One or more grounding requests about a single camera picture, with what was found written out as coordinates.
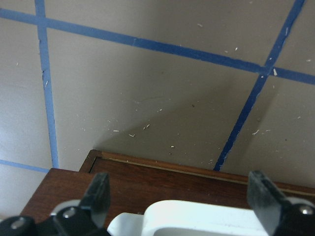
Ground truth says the dark brown drawer cabinet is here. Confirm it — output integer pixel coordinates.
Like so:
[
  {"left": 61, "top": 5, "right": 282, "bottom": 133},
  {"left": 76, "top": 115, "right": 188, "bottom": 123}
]
[{"left": 78, "top": 149, "right": 315, "bottom": 197}]

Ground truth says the wooden drawer with white handle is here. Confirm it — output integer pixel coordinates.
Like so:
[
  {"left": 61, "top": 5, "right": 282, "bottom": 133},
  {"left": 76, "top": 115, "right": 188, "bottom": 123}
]
[{"left": 21, "top": 154, "right": 315, "bottom": 236}]

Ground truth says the brown paper table mat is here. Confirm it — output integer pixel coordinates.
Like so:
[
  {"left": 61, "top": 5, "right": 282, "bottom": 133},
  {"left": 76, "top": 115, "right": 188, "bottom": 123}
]
[{"left": 0, "top": 0, "right": 315, "bottom": 218}]

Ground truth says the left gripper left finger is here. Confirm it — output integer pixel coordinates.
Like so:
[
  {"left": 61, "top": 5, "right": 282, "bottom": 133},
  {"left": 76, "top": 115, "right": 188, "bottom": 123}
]
[{"left": 0, "top": 173, "right": 110, "bottom": 236}]

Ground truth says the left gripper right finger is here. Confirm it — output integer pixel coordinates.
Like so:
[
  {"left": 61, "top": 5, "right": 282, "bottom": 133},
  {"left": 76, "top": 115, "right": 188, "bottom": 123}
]
[{"left": 247, "top": 171, "right": 315, "bottom": 236}]

